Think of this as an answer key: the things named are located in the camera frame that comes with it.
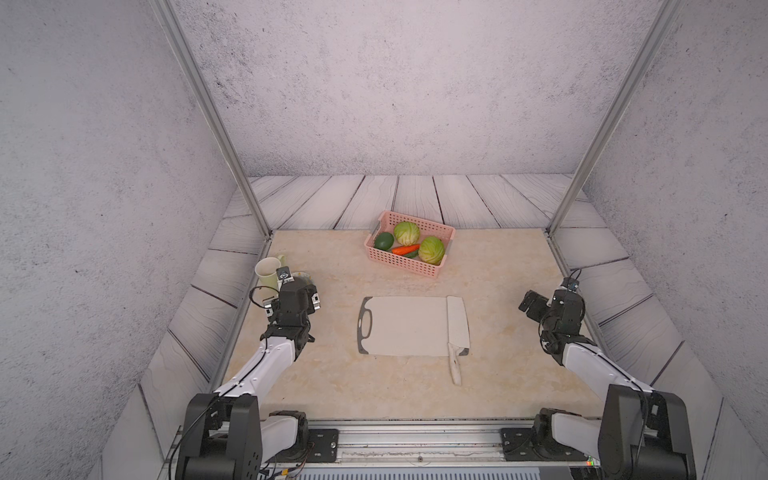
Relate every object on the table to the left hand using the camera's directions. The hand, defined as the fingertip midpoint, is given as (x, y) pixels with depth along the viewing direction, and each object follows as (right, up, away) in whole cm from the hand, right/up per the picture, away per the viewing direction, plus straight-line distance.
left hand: (296, 291), depth 88 cm
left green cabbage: (+33, +18, +24) cm, 45 cm away
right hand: (+73, -2, +1) cm, 73 cm away
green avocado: (+24, +15, +26) cm, 39 cm away
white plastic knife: (+48, -14, +6) cm, 50 cm away
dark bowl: (-1, +3, +14) cm, 15 cm away
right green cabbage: (+41, +12, +17) cm, 46 cm away
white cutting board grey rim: (+32, -12, +6) cm, 34 cm away
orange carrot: (+32, +12, +24) cm, 42 cm away
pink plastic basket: (+34, +8, +17) cm, 39 cm away
